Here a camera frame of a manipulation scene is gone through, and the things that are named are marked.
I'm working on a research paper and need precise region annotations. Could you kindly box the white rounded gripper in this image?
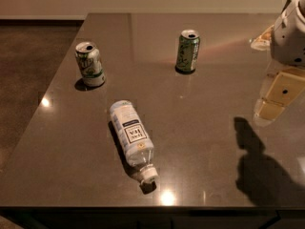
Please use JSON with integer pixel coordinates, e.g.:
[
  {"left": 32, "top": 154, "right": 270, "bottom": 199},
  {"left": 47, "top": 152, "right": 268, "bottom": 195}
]
[{"left": 251, "top": 0, "right": 305, "bottom": 126}]

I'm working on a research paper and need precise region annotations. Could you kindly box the clear plastic bottle blue label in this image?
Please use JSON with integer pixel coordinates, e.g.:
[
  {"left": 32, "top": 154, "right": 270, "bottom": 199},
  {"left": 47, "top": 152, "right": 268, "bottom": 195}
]
[{"left": 110, "top": 100, "right": 158, "bottom": 184}]

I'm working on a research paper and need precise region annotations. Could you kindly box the dark green soda can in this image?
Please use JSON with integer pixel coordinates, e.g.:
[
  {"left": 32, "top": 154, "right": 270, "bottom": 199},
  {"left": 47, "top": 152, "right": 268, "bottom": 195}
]
[{"left": 175, "top": 30, "right": 200, "bottom": 74}]

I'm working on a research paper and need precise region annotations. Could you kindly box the white green soda can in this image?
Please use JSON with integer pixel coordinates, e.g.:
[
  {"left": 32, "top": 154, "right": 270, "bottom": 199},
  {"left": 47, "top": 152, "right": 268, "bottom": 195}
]
[{"left": 75, "top": 41, "right": 106, "bottom": 88}]

